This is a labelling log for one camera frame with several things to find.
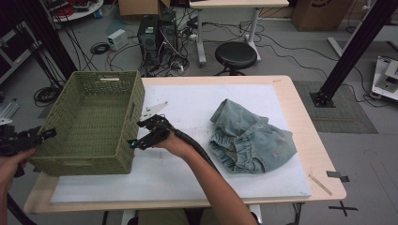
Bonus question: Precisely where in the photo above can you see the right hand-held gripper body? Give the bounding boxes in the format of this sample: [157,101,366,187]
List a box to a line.
[140,100,176,150]

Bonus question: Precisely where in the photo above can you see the black aluminium frame post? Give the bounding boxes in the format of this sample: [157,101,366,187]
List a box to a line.
[13,0,79,74]
[310,0,398,108]

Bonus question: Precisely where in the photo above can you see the thin wooden stick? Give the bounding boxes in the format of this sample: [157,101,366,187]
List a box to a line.
[308,173,333,197]

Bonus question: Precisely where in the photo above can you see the light wooden table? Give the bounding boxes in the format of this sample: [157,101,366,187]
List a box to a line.
[23,74,347,225]

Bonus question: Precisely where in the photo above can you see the round white table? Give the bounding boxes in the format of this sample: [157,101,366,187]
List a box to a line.
[43,0,104,23]

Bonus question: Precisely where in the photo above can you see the large coiled black cable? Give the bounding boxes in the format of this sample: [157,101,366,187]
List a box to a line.
[33,85,62,107]

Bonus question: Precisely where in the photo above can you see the white desk frame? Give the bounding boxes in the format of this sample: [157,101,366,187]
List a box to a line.
[327,22,398,59]

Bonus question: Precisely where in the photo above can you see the person's left hand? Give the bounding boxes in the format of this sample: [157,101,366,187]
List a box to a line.
[0,148,36,188]

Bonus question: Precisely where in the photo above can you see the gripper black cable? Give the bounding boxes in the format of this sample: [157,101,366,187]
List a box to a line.
[162,121,220,172]
[6,193,37,225]

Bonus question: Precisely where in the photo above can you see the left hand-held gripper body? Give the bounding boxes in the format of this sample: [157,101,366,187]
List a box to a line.
[0,117,43,158]

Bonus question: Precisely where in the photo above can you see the aluminium profile bars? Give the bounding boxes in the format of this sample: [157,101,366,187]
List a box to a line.
[0,101,20,121]

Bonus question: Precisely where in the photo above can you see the large cardboard box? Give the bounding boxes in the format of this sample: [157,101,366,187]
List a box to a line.
[291,0,355,32]

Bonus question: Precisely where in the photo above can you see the grey equipment rack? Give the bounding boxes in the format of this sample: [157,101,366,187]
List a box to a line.
[0,29,41,85]

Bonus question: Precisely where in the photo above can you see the black round stool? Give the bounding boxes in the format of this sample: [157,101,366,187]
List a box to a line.
[214,41,258,77]

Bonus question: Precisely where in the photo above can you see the white foam mat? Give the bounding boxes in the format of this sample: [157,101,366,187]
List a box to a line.
[50,83,313,204]

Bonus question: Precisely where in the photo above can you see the grey floor mat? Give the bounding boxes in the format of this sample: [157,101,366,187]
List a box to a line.
[294,80,379,135]

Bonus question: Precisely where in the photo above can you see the green woven basket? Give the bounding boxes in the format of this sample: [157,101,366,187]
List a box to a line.
[28,70,145,177]

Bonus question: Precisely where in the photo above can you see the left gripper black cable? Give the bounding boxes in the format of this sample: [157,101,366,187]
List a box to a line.
[6,193,37,225]

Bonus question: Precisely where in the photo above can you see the open cardboard box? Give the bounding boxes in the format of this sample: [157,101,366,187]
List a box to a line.
[117,0,172,17]

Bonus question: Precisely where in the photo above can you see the tangle of black cables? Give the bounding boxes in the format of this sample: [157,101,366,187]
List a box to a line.
[106,12,201,78]

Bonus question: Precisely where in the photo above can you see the white desk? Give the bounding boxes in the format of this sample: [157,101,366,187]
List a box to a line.
[189,0,290,65]

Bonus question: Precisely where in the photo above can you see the small white box device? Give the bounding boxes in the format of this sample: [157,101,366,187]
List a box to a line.
[107,28,130,52]

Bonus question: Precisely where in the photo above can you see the black tape strip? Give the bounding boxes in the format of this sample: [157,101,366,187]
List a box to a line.
[326,170,350,183]

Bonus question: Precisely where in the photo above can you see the black tape cross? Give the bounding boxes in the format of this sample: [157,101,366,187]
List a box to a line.
[328,201,359,218]

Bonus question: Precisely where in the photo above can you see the light blue denim shorts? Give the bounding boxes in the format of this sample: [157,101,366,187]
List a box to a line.
[208,97,299,174]

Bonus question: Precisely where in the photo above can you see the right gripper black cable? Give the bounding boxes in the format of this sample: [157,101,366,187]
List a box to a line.
[162,121,220,172]

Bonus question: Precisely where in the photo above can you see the person's right hand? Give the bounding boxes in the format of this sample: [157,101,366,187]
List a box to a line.
[154,130,196,160]

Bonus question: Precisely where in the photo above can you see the white metal device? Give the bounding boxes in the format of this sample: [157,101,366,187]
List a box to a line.
[371,55,398,101]

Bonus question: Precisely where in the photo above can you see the black computer tower green label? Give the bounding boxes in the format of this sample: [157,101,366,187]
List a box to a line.
[137,14,161,68]

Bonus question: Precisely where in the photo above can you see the small coiled black cable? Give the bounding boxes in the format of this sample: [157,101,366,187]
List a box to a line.
[89,41,111,55]

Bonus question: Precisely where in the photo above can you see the person's khaki trousers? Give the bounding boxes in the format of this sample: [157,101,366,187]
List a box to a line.
[137,208,217,225]

